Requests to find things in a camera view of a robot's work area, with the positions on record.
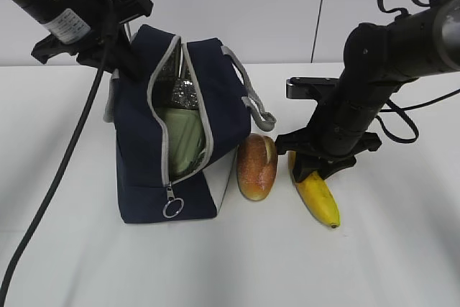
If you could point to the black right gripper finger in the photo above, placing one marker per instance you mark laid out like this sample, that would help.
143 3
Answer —
305 165
332 167

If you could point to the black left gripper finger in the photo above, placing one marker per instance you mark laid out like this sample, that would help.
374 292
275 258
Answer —
128 62

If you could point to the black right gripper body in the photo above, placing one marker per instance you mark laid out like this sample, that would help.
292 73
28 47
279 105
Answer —
333 143

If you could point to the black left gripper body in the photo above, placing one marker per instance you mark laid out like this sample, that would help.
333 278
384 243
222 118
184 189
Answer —
86 29

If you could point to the yellow banana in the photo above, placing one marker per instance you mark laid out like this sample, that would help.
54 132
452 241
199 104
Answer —
316 196

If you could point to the brown bread roll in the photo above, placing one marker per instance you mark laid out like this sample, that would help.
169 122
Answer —
256 166

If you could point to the navy blue lunch bag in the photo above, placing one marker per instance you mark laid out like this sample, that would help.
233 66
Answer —
205 76

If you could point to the green lidded glass container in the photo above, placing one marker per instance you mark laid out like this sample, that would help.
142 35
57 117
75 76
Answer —
186 139

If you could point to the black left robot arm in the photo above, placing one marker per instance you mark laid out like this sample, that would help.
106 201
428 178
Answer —
90 30

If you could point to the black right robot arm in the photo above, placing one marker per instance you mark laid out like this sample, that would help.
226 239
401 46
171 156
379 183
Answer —
378 61

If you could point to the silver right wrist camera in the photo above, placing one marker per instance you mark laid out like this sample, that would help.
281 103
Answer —
311 88

